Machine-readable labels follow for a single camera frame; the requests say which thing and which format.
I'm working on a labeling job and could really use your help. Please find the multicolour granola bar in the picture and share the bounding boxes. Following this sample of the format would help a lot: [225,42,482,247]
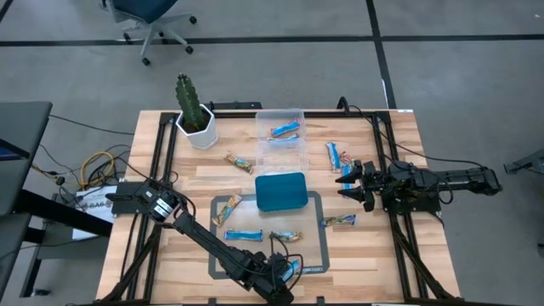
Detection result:
[320,212,358,230]
[223,150,255,175]
[269,229,304,244]
[212,193,243,228]

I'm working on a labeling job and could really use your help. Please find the white hexagonal plant pot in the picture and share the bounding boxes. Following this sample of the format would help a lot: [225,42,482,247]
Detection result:
[175,104,219,150]

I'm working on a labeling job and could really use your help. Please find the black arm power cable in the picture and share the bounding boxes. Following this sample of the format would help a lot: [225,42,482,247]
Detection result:
[337,95,485,167]

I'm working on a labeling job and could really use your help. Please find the yellow coiled cable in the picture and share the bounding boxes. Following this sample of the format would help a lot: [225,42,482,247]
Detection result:
[79,150,116,191]

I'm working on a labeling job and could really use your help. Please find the beige mat with grey border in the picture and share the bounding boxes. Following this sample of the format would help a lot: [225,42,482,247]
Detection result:
[208,190,332,281]

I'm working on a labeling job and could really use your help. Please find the clear plastic bin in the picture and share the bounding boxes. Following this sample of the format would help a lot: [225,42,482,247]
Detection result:
[255,108,307,144]
[257,136,310,176]

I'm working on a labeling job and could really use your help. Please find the blue office chair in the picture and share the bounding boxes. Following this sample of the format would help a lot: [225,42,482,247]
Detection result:
[100,0,199,67]

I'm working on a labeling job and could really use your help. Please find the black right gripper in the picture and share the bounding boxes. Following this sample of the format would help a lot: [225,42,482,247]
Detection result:
[334,160,388,213]

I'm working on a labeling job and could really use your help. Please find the white labelled sheet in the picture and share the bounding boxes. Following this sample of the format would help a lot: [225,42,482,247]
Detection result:
[71,184,119,241]

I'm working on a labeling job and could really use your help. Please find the grey desk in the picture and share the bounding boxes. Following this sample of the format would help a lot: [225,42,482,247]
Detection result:
[0,100,114,298]

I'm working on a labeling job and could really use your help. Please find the black aluminium table frame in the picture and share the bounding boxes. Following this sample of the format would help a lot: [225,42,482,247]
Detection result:
[96,108,462,306]

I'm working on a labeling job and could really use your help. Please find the grey metal stand leg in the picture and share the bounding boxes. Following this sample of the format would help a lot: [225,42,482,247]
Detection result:
[503,148,544,175]

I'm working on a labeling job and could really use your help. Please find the teal container lid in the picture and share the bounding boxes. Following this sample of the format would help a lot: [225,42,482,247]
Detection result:
[254,171,310,213]

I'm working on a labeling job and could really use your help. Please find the green cactus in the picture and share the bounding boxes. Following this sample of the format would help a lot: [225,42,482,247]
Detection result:
[175,72,206,132]

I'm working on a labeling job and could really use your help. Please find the blue granola bar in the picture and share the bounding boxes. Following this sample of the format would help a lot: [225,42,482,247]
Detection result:
[326,141,343,173]
[266,133,299,145]
[269,119,302,139]
[341,163,354,191]
[223,229,264,243]
[279,258,302,285]

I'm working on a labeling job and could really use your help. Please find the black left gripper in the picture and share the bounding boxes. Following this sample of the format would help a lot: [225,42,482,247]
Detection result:
[254,251,302,305]

